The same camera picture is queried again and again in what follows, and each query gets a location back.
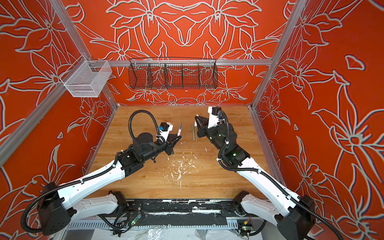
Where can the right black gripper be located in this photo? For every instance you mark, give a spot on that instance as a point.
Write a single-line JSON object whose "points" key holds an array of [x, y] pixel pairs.
{"points": [[203, 129]]}

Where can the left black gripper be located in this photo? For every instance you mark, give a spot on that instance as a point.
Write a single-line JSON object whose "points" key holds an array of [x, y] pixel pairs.
{"points": [[169, 144]]}

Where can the pink pen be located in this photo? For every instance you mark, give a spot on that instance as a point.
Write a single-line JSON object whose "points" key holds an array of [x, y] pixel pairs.
{"points": [[180, 129]]}

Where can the tan pen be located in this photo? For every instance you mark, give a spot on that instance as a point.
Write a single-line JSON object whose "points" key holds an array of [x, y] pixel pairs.
{"points": [[196, 130]]}

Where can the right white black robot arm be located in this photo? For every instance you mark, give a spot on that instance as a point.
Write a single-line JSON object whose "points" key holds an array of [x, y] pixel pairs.
{"points": [[285, 209]]}

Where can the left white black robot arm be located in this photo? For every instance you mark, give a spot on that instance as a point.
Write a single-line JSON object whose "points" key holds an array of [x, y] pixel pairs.
{"points": [[56, 206]]}

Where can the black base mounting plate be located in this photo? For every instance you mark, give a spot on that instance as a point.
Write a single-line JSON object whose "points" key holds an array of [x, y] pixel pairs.
{"points": [[161, 207]]}

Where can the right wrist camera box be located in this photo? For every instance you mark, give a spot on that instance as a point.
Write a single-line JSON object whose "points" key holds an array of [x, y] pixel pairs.
{"points": [[214, 119]]}

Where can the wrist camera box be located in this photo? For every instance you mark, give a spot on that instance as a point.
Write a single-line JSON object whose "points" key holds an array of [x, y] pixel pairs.
{"points": [[214, 119], [163, 132]]}

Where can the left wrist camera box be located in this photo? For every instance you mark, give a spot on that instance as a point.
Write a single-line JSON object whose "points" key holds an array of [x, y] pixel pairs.
{"points": [[163, 132]]}

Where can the black wire mesh basket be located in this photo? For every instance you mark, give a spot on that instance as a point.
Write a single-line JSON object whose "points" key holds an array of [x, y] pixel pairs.
{"points": [[173, 74]]}

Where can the white wire mesh basket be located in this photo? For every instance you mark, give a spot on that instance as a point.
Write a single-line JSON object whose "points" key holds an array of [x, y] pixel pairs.
{"points": [[87, 78]]}

